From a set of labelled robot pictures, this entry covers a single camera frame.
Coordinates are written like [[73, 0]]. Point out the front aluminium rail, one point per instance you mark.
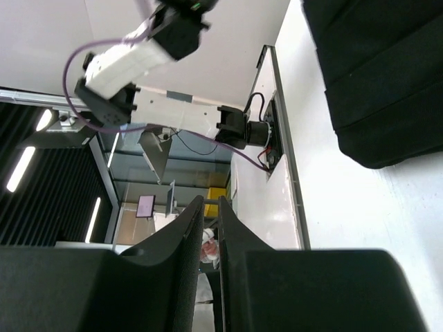
[[287, 145]]

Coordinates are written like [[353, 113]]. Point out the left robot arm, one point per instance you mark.
[[169, 33]]

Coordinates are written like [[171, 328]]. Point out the black skirt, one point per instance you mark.
[[382, 67]]

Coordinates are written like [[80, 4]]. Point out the ceiling light strip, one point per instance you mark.
[[20, 169], [44, 120], [93, 220]]

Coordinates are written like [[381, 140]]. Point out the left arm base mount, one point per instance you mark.
[[265, 129]]

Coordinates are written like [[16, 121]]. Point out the pink computer monitor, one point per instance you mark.
[[145, 206]]

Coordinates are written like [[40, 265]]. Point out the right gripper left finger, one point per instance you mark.
[[149, 287]]

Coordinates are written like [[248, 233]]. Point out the yellow bin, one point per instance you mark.
[[212, 209]]

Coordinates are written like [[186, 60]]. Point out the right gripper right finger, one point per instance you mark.
[[264, 289]]

